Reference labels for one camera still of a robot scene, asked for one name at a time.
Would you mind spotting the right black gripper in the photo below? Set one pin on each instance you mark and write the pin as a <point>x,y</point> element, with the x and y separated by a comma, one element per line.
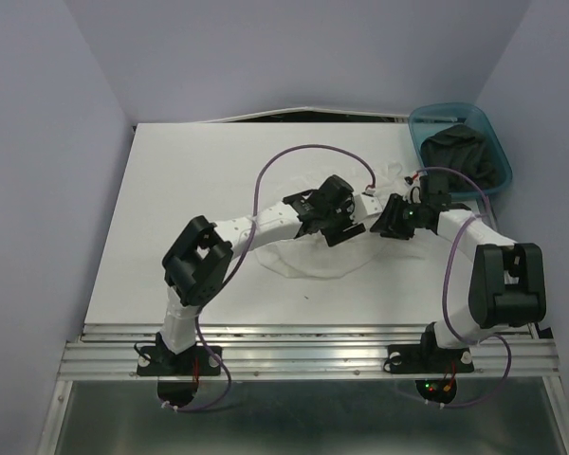
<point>388,221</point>

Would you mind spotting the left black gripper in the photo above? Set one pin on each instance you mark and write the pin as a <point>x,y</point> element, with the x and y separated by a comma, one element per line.
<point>333,236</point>

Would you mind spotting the white pleated skirt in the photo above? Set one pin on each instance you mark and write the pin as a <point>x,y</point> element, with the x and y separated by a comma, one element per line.
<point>311,257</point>

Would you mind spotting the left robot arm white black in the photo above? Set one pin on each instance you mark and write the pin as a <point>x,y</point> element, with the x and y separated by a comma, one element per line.
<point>197,263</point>

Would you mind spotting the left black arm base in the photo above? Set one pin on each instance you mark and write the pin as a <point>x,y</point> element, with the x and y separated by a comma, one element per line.
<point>179,375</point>

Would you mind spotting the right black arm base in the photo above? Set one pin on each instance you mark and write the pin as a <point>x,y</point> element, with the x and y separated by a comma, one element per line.
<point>437,367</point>

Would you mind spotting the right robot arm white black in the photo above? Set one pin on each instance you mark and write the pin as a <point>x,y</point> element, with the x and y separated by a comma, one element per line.
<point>506,287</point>

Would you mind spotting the black folded skirt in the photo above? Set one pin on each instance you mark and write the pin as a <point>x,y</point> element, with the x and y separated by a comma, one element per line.
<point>464,150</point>

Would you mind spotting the teal plastic basket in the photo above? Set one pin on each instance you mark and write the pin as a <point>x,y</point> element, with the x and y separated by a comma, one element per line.
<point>428,120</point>

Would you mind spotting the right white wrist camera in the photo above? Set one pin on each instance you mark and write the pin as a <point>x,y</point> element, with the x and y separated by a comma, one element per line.
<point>417,188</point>

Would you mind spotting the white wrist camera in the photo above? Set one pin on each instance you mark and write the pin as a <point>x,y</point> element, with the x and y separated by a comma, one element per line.
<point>367,208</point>
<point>417,188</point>

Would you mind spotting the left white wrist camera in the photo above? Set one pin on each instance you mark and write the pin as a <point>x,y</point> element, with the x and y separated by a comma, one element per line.
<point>367,208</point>

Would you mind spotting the aluminium rail frame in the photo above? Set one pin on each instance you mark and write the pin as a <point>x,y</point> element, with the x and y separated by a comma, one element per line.
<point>305,357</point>

